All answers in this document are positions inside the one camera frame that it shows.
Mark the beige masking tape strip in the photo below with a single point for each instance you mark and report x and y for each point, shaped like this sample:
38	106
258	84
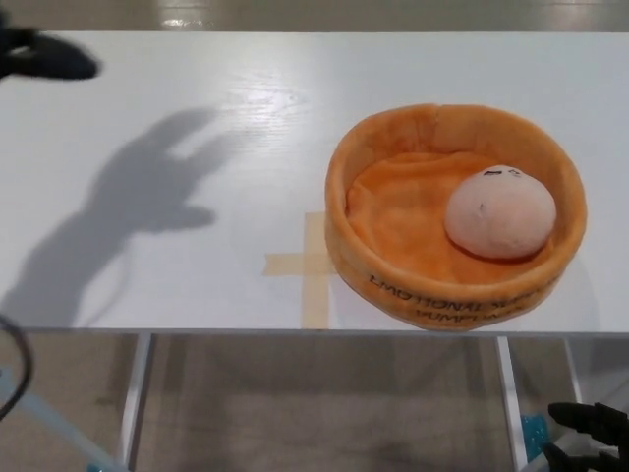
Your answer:
314	300
285	264

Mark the orange plush round plate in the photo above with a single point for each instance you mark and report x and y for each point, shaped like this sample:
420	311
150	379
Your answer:
393	231

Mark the white table leg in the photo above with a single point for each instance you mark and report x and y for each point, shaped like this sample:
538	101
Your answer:
574	378
513	408
135	408

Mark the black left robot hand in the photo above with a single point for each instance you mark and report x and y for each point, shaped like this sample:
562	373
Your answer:
54	59

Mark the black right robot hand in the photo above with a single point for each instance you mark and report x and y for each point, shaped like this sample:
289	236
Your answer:
607	437

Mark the teal patterned object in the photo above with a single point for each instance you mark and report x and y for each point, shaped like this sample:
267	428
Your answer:
534	442

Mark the pink round plush toy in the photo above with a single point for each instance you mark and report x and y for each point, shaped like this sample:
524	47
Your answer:
496	216

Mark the light blue metal bar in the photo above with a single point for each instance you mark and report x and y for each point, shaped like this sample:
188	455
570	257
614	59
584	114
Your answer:
49	423

